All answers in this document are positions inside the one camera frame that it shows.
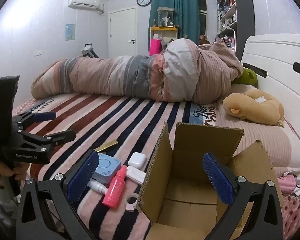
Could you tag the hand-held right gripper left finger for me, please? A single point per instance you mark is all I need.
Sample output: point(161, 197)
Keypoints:
point(82, 177)

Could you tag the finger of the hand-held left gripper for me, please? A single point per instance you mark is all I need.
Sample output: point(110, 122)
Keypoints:
point(63, 136)
point(43, 116)

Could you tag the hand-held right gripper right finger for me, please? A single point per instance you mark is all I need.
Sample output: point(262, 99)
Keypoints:
point(217, 180)

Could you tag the small white bottle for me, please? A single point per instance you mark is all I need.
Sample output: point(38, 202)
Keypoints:
point(97, 186)

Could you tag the blue square device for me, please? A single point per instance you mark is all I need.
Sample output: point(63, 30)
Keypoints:
point(107, 166)

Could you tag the brown cardboard box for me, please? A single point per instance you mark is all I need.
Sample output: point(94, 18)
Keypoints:
point(197, 155)

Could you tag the pink spray bottle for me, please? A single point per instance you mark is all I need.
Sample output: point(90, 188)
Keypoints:
point(115, 190)

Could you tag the gold strip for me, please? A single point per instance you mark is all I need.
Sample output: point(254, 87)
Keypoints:
point(107, 145)

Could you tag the white box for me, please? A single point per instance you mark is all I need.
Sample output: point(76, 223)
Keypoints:
point(135, 174)

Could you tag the tape roll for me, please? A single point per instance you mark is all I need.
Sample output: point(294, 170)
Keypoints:
point(130, 202)

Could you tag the white earbud case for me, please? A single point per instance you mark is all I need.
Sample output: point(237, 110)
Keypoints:
point(137, 160)

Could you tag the person's left hand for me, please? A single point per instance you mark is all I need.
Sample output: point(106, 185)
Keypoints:
point(1, 171)

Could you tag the pink ribbed pillow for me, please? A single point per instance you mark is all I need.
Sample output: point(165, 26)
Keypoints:
point(260, 142)

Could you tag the pink pouch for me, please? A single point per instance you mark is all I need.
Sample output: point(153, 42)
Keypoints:
point(286, 183)

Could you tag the striped printed blanket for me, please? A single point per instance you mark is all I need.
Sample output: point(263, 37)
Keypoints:
point(140, 112)

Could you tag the pink polka dot cloth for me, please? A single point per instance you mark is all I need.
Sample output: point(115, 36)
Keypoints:
point(292, 212)

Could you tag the brown plush toy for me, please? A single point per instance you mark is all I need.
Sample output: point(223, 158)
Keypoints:
point(260, 110)

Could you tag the rolled pink grey quilt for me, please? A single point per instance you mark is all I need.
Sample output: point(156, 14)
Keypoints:
point(130, 75)

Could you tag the green plush toy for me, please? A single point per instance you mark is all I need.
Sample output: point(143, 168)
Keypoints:
point(247, 76)

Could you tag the white door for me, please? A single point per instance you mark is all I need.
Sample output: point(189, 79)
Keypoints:
point(122, 32)

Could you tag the white air conditioner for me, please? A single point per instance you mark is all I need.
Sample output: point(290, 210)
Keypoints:
point(83, 2)

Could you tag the pink paper bag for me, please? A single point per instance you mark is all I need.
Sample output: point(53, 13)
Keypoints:
point(155, 47)

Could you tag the white bed headboard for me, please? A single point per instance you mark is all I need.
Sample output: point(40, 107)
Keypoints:
point(277, 55)

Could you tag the yellow shelf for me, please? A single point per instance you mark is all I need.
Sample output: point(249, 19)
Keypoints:
point(165, 30)

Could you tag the glass tank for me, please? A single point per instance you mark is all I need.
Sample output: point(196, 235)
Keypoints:
point(166, 17)

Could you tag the window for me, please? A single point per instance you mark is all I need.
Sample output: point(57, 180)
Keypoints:
point(202, 17)

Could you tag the teal curtain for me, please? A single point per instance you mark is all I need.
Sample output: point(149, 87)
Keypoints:
point(187, 17)

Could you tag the dark bookshelf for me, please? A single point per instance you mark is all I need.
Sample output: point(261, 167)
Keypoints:
point(245, 10)

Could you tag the blue wall poster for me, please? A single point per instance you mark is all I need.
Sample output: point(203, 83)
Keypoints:
point(70, 32)

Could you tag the round wall clock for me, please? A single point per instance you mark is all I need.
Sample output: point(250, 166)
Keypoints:
point(144, 0)

